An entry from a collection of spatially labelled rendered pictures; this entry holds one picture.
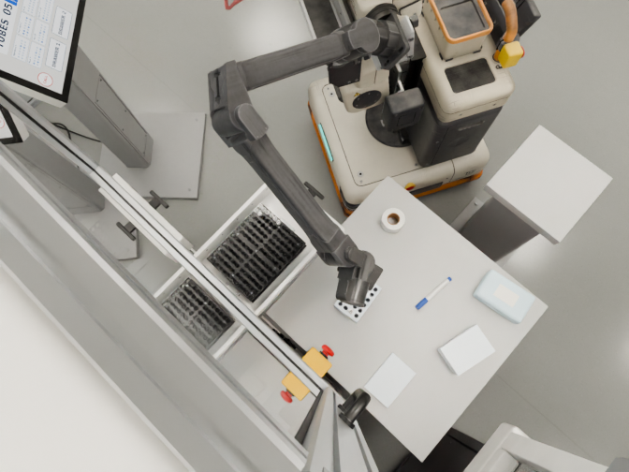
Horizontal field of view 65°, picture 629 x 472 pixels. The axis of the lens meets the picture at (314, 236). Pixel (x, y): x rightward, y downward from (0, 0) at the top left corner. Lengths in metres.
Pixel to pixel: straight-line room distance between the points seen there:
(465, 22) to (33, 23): 1.29
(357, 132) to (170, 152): 0.93
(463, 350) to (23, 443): 1.27
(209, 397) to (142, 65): 2.69
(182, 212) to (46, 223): 2.17
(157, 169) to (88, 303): 2.25
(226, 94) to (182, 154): 1.59
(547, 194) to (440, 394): 0.70
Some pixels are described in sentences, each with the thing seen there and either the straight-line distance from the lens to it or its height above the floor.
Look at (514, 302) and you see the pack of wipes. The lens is 1.54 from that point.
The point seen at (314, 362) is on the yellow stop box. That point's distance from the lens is 1.33.
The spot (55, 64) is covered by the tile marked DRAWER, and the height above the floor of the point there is 1.00.
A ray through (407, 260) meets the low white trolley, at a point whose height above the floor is 0.76.
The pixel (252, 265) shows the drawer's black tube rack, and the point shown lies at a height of 0.90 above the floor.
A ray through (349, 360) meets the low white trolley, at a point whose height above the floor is 0.76.
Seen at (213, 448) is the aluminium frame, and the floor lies 1.99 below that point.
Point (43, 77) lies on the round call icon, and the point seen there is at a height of 1.02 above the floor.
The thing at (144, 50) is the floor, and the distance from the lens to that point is 2.94.
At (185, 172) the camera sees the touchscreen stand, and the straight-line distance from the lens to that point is 2.49.
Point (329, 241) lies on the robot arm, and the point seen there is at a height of 1.21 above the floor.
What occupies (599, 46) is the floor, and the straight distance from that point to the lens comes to 3.07.
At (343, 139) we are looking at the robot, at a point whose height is 0.28.
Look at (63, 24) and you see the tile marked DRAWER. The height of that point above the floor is 1.00.
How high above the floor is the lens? 2.24
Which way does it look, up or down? 75 degrees down
